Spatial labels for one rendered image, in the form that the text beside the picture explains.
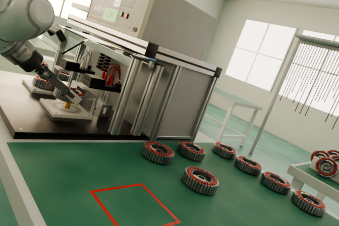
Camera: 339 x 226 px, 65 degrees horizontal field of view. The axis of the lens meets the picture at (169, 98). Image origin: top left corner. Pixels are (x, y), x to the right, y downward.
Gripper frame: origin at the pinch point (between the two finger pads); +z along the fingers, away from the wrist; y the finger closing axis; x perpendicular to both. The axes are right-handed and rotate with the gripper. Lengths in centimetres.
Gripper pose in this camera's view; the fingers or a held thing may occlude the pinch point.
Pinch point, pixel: (69, 93)
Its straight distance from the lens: 106.1
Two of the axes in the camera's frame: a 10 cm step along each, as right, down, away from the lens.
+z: 4.3, 5.8, 6.9
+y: 6.3, 3.5, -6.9
